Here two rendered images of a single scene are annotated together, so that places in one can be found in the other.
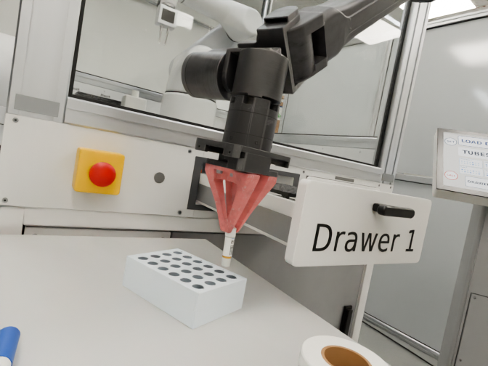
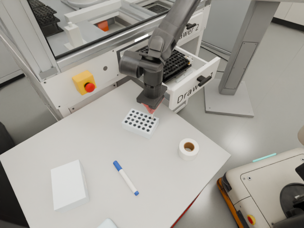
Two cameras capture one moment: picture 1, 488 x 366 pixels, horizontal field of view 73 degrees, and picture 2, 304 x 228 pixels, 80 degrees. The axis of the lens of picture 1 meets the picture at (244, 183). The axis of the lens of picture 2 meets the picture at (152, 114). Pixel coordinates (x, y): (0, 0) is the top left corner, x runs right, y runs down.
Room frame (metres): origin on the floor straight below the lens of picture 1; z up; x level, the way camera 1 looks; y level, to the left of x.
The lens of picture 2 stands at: (-0.04, 0.08, 1.36)
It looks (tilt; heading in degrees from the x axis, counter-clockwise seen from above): 51 degrees down; 350
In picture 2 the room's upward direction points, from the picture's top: straight up
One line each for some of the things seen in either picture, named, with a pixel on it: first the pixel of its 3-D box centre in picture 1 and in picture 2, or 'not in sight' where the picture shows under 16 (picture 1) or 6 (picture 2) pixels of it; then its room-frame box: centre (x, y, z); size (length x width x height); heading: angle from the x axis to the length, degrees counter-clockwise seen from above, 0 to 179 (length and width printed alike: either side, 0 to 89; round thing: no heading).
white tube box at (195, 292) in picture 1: (184, 282); (140, 123); (0.39, 0.05, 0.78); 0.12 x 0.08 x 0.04; 54
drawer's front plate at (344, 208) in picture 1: (368, 226); (195, 82); (0.49, -0.19, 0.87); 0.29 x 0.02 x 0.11; 123
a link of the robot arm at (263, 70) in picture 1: (255, 78); (151, 72); (0.38, 0.01, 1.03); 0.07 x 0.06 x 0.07; 57
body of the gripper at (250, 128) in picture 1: (249, 131); (152, 88); (0.38, 0.00, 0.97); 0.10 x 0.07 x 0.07; 141
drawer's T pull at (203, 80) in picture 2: (388, 210); (202, 79); (0.46, -0.21, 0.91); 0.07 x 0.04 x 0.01; 123
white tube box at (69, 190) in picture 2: not in sight; (70, 185); (0.19, 0.30, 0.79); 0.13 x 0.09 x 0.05; 13
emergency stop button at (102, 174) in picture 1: (102, 173); (89, 87); (0.53, 0.23, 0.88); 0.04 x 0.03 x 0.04; 123
